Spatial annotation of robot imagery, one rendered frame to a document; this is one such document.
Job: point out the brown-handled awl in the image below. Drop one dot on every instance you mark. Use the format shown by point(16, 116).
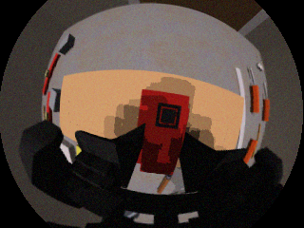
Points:
point(165, 181)

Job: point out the small white rectangular block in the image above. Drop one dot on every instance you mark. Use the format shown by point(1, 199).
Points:
point(259, 66)

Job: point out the orange rectangular floor panel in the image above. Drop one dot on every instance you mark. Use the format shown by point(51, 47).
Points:
point(107, 104)

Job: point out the white flat strip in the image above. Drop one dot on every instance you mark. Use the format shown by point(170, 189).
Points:
point(241, 93)

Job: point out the yellow rectangular block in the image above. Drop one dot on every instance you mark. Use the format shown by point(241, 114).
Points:
point(78, 149)

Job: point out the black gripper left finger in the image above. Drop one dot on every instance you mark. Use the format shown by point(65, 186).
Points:
point(122, 151)

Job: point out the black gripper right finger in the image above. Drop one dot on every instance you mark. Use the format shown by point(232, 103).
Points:
point(199, 161)

